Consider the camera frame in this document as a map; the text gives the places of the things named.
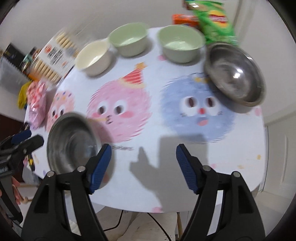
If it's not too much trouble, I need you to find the cartoon printed tablecloth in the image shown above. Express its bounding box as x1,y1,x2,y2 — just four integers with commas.
35,28,265,212

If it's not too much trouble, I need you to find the steel bowl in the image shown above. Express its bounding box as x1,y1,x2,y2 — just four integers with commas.
204,42,265,107
47,112,102,174

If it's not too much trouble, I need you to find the cream white ceramic bowl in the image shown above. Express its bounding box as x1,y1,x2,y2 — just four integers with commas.
75,40,112,77

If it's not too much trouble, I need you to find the clear biscuit cracker package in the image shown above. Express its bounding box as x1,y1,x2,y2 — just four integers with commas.
30,30,80,86

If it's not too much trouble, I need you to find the person's left hand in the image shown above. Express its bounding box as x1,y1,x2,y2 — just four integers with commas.
10,176,23,205

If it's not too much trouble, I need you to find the yellow black utility knife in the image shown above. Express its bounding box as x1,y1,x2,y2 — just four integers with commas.
27,154,35,172

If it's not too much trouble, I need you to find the green Lays chips bag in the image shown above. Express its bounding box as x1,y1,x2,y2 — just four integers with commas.
185,1,238,46

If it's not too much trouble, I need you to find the yellow cloth item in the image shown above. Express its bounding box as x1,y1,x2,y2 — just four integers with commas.
18,81,32,109

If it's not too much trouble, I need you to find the pink strawberry snack bag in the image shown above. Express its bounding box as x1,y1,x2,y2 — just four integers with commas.
27,79,48,130

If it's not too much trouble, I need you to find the orange Ovaltine biscuit box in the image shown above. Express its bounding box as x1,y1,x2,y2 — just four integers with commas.
171,14,200,29

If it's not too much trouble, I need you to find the black cable under table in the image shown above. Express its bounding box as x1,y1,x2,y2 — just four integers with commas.
102,209,173,241

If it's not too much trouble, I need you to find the green ceramic bowl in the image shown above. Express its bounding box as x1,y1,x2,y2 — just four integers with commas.
158,25,206,64
108,22,149,58

